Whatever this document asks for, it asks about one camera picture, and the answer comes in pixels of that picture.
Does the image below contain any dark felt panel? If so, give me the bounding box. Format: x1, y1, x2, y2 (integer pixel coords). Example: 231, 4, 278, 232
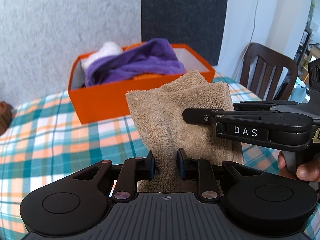
141, 0, 229, 67

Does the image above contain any white cable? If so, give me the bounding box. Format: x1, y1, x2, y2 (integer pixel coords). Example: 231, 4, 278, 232
231, 0, 265, 80

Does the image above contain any grey felt panel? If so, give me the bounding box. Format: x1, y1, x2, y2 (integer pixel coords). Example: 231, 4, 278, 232
0, 0, 143, 110

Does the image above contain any purple towel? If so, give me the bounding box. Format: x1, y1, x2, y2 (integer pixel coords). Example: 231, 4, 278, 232
84, 38, 186, 88

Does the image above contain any light blue bag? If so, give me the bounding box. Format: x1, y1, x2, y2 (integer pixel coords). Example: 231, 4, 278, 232
291, 77, 312, 103

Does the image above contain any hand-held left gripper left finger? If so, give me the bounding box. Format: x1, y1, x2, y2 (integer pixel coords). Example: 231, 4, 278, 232
72, 151, 157, 203

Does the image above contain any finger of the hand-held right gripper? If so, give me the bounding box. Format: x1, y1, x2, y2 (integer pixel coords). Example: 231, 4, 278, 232
232, 101, 299, 112
182, 108, 235, 133

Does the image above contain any cluttered shelf unit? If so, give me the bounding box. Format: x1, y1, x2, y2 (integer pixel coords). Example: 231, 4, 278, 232
296, 0, 320, 70

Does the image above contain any orange box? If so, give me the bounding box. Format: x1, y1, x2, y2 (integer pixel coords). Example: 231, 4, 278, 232
67, 43, 216, 125

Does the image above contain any beige fluffy towel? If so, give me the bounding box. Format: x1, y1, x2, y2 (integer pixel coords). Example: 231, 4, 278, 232
125, 69, 244, 194

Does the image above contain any carved wooden holder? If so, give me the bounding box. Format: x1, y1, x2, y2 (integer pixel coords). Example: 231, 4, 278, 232
0, 101, 13, 136

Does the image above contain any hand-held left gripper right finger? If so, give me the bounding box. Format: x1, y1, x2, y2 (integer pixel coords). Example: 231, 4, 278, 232
176, 148, 263, 203

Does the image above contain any person's right hand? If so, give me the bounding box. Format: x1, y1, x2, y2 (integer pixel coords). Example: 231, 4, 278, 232
277, 152, 320, 182

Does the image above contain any plaid tablecloth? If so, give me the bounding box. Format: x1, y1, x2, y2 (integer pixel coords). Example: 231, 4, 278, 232
0, 72, 320, 240

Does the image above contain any white towel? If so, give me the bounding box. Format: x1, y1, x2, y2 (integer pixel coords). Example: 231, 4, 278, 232
80, 42, 123, 69

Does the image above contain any dark wooden chair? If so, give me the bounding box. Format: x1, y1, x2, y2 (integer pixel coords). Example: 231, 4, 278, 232
239, 42, 299, 100

